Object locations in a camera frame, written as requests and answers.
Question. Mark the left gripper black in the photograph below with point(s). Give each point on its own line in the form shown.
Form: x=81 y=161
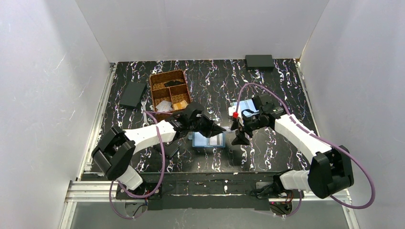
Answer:
x=202 y=123

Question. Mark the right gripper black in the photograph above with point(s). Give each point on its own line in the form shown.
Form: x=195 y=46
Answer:
x=243 y=125

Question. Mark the blue card holder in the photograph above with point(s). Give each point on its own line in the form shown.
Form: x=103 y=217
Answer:
x=200 y=141

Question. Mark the white credit card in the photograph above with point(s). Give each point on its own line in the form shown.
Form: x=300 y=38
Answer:
x=164 y=105
x=165 y=110

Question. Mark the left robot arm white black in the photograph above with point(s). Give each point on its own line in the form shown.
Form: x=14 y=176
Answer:
x=116 y=148

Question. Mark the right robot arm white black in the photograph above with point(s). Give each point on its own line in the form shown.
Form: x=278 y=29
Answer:
x=330 y=171

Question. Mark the striped white card in holder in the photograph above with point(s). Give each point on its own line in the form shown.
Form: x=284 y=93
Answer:
x=216 y=141

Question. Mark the teal open card holder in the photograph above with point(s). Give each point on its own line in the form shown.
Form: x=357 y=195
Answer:
x=243 y=104

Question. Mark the black card in basket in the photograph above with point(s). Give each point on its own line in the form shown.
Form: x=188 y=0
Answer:
x=173 y=83

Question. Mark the tan item in basket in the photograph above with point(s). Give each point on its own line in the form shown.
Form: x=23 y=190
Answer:
x=180 y=105

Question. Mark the black snap wallet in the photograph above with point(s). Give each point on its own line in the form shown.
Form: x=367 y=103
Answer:
x=170 y=149

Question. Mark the brown wicker divided basket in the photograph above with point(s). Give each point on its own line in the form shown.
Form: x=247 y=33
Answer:
x=173 y=94

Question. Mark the silver wrench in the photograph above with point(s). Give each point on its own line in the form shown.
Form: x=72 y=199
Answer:
x=145 y=116

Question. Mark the black box back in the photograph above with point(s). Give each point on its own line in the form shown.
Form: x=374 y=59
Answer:
x=259 y=62

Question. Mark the black box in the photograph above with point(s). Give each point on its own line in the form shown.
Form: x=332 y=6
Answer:
x=259 y=62
x=132 y=95

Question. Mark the black box left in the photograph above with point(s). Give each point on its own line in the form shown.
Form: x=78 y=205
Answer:
x=132 y=95

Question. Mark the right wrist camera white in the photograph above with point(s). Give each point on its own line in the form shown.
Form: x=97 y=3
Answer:
x=235 y=112

